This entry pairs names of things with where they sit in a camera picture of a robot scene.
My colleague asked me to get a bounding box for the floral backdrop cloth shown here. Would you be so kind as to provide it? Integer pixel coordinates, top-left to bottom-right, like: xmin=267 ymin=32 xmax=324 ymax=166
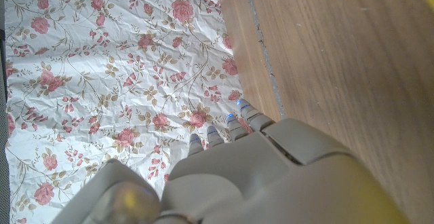
xmin=3 ymin=0 xmax=245 ymax=224

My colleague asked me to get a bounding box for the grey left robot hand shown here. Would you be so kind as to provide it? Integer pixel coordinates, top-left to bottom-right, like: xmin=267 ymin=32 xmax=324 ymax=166
xmin=50 ymin=98 xmax=411 ymax=224

